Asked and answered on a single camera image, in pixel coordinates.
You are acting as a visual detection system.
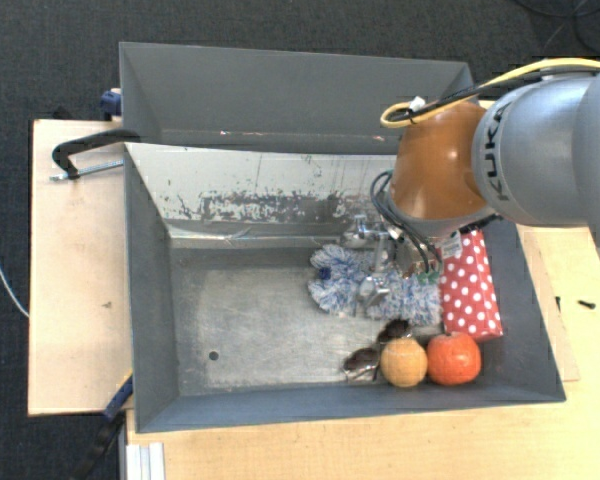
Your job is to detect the red white-dotted box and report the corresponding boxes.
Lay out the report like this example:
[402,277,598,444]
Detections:
[438,229,505,344]

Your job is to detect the pale wood board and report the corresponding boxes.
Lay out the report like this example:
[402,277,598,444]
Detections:
[27,119,134,417]

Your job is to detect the orange toy fruit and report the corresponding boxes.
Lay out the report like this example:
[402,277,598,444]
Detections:
[425,331,483,387]

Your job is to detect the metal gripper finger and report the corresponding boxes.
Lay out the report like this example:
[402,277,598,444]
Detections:
[340,214,384,249]
[355,273,392,316]

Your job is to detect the blue and white fluffy cloth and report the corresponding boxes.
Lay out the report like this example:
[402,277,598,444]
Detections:
[307,243,444,327]

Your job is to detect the grey metal bin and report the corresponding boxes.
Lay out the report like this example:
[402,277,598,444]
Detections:
[118,41,567,434]

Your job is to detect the dark sunglasses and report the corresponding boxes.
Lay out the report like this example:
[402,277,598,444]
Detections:
[342,317,414,384]

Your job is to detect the yellow-tan ball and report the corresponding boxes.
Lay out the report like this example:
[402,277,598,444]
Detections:
[379,336,429,389]

